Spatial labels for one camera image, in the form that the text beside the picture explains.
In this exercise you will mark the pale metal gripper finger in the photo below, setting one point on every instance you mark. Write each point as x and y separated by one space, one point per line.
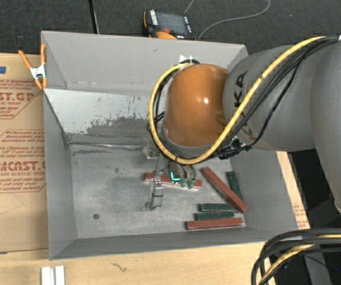
152 152
157 194

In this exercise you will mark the red-brown flat block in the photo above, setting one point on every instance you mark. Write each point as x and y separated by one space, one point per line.
224 188
148 176
215 223

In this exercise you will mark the grey metal bin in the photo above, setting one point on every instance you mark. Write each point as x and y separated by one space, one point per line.
108 188

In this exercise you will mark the dark green flat block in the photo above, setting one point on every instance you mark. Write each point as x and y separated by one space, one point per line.
213 216
234 184
216 207

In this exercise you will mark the brown cardboard board, red print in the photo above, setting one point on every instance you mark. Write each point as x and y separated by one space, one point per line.
16 206

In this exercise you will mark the black cylinder on white bracket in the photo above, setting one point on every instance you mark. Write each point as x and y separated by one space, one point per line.
233 150

